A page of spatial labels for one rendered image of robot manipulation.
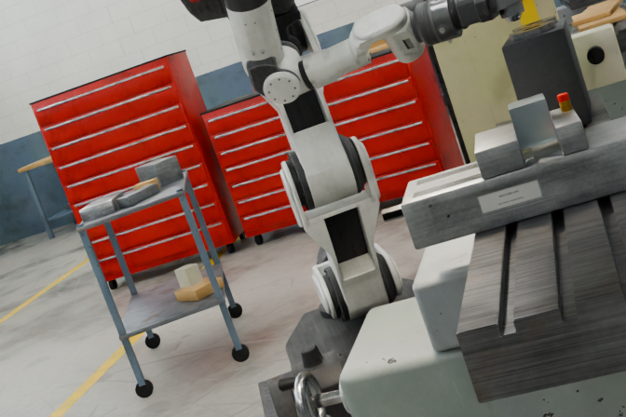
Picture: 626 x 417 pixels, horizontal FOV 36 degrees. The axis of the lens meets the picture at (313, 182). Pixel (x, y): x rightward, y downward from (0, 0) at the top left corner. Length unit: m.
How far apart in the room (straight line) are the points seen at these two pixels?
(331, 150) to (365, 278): 0.35
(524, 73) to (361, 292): 0.74
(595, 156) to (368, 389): 0.54
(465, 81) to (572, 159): 2.02
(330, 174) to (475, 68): 1.28
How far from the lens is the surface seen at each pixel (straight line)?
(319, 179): 2.13
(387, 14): 1.95
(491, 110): 3.34
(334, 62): 1.99
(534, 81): 1.88
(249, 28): 1.92
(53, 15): 11.92
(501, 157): 1.33
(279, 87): 1.98
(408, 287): 2.66
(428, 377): 1.56
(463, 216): 1.35
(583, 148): 1.33
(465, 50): 3.32
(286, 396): 2.16
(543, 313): 1.00
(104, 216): 4.38
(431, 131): 6.16
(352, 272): 2.30
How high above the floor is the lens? 1.33
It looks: 9 degrees down
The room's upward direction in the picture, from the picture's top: 19 degrees counter-clockwise
